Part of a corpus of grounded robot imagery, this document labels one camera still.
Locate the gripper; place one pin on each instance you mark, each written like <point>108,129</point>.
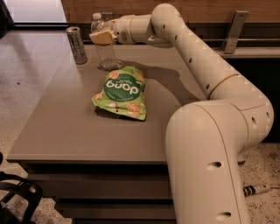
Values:
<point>122,30</point>

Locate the clear plastic water bottle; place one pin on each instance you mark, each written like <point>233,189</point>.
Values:
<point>106,53</point>

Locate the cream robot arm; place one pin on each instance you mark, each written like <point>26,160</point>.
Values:
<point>203,139</point>

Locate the silver redbull can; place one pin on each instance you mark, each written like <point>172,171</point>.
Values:
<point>77,46</point>

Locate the green snack bag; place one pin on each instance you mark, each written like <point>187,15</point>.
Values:
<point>123,93</point>

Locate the grey drawer cabinet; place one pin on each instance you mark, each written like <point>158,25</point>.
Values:
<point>100,168</point>

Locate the black chair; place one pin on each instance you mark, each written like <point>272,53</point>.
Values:
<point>19,199</point>

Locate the white power strip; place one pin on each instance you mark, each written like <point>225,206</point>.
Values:
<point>251,190</point>

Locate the right metal wall bracket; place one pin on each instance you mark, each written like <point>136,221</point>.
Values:
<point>230,42</point>

